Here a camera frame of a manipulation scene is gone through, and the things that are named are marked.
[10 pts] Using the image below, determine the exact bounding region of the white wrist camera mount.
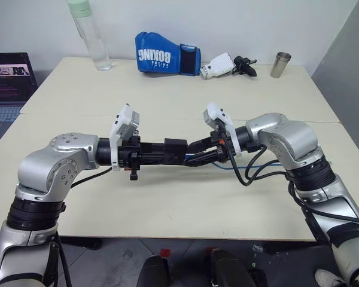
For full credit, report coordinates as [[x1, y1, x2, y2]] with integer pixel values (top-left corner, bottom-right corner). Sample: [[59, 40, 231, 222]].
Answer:
[[202, 102, 244, 157], [108, 103, 141, 172]]

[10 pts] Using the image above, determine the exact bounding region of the dark rounded shape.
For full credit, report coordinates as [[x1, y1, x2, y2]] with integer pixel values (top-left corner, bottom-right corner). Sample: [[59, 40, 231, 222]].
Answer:
[[210, 248, 247, 287], [140, 255, 170, 287]]

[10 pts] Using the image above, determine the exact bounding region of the white and black robotic hand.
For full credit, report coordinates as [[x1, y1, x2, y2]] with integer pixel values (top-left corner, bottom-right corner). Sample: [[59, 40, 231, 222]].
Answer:
[[199, 52, 258, 81]]

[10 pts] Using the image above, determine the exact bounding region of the steel cup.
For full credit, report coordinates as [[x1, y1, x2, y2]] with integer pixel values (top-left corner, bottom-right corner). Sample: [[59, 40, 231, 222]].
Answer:
[[270, 51, 292, 79]]

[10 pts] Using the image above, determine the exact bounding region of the dark laptop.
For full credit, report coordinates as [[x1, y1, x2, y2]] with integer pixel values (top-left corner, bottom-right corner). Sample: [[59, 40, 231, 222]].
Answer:
[[0, 52, 38, 143]]

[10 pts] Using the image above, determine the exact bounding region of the white shoe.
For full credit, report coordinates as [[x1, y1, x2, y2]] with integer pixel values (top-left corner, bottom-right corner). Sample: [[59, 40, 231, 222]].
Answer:
[[314, 268, 345, 287]]

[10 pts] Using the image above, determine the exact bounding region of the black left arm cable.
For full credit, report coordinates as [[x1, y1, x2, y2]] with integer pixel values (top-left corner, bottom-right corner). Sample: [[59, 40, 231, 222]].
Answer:
[[49, 166, 113, 287]]

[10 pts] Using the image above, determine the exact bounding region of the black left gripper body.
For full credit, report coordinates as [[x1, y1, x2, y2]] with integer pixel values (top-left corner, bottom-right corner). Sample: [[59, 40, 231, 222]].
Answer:
[[117, 135, 143, 181]]

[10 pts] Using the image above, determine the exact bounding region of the blue boxing glove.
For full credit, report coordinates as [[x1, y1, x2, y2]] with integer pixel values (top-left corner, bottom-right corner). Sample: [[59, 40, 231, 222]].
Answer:
[[134, 31, 202, 77]]

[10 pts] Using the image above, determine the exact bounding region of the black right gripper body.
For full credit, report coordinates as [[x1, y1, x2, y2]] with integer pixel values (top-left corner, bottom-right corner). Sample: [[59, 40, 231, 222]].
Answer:
[[208, 127, 233, 164]]

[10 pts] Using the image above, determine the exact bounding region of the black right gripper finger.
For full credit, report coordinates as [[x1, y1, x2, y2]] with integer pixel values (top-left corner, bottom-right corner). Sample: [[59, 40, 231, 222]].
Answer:
[[183, 147, 221, 167], [187, 136, 213, 154]]

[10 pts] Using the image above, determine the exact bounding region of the blue Ethernet cable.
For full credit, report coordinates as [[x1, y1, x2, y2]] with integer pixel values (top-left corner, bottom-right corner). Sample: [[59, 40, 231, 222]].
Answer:
[[184, 152, 290, 177]]

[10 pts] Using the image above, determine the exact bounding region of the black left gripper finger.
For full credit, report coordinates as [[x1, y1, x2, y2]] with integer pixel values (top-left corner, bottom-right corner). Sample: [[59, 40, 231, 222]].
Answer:
[[140, 142, 167, 156], [140, 155, 185, 167]]

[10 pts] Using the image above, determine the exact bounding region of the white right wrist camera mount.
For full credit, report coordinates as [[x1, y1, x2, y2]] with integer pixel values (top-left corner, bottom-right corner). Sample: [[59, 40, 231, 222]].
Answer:
[[202, 102, 244, 157]]

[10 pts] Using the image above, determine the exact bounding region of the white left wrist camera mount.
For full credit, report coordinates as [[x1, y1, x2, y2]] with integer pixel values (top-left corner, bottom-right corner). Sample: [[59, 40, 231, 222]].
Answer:
[[108, 103, 141, 172]]

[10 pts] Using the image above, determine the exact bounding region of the clear bottle with green lid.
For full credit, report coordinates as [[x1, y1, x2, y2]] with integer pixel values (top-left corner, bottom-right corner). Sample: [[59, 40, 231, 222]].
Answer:
[[66, 0, 113, 72]]

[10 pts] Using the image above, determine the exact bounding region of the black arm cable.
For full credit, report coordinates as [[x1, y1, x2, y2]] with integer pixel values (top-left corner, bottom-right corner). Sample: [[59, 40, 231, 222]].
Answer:
[[49, 166, 113, 287], [217, 123, 359, 243]]

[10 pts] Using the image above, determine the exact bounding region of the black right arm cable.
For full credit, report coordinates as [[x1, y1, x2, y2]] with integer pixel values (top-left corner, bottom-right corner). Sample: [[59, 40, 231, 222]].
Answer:
[[217, 123, 359, 243]]

